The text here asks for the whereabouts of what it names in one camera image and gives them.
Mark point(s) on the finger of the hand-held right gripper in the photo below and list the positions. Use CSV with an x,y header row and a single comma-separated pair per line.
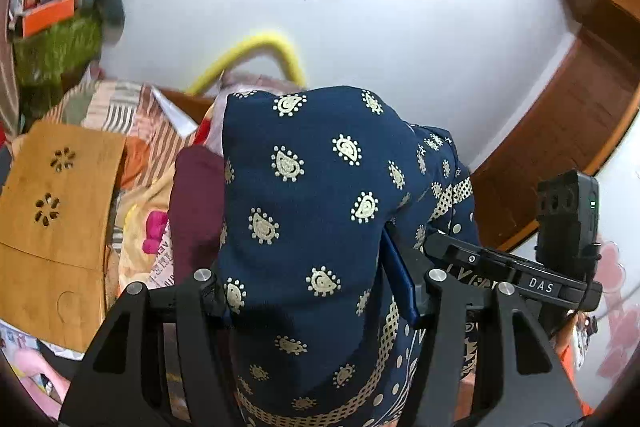
x,y
465,252

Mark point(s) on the wooden door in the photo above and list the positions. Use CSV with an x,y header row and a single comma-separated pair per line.
x,y
565,107

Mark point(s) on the printed blanket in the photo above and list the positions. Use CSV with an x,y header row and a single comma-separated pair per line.
x,y
140,217

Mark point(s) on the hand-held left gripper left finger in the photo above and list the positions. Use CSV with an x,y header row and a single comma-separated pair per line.
x,y
212,299

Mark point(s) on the green fuzzy blanket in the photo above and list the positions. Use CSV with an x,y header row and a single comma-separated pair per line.
x,y
55,49

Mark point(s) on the bamboo lap table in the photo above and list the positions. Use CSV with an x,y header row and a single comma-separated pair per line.
x,y
55,232

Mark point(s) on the navy patterned dress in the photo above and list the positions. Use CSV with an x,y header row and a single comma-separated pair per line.
x,y
310,207

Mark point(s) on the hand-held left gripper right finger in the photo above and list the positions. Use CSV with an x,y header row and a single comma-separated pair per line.
x,y
400,279

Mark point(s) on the striped bed sheet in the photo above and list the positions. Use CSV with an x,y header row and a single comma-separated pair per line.
x,y
125,112

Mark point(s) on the person's right forearm orange sleeve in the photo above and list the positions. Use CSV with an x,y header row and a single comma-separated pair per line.
x,y
571,367

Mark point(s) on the maroon garment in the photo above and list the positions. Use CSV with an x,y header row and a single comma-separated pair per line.
x,y
197,217

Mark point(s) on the orange box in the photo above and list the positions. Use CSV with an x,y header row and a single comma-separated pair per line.
x,y
47,14

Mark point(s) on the yellow foam tube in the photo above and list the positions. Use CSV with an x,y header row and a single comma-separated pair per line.
x,y
255,47

